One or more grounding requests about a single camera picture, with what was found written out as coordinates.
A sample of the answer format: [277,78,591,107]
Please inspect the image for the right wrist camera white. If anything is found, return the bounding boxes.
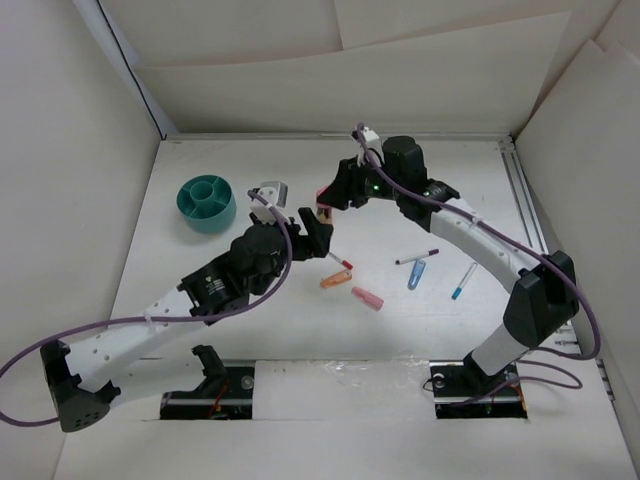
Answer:
[351,123,381,151]

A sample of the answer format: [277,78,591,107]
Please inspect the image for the orange highlighter marker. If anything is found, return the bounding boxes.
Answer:
[320,269,352,289]

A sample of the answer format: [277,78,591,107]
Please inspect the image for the white pen blue cap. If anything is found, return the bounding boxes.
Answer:
[451,262,478,300]

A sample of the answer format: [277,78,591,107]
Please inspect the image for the pink capped glue stick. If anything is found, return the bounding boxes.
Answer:
[316,185,333,224]

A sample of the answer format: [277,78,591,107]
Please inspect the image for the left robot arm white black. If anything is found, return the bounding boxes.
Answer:
[39,207,334,433]

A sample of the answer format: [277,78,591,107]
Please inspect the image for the aluminium rail right side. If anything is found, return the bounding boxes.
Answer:
[497,134,614,401]

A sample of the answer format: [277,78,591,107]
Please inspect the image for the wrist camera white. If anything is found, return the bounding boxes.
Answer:
[351,123,381,151]
[250,181,288,223]

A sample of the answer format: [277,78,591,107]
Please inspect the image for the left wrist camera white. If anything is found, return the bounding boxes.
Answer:
[250,181,288,223]

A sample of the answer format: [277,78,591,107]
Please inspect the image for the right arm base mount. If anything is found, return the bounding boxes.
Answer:
[422,355,528,420]

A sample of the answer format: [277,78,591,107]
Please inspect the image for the pink highlighter marker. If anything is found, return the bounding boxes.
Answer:
[351,286,384,311]

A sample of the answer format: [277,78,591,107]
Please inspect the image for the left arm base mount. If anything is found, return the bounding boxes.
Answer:
[159,345,256,421]

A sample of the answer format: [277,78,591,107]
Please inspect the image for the blue highlighter marker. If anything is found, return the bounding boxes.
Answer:
[407,259,426,291]

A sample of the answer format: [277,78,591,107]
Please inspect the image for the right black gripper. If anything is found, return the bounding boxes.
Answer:
[317,154,404,211]

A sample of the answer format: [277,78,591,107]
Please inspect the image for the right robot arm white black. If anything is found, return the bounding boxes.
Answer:
[318,136,579,397]

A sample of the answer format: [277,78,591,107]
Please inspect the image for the white pen purple cap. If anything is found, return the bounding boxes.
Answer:
[394,248,440,265]

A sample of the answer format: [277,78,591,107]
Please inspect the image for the white pen red cap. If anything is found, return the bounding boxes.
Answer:
[327,252,354,270]

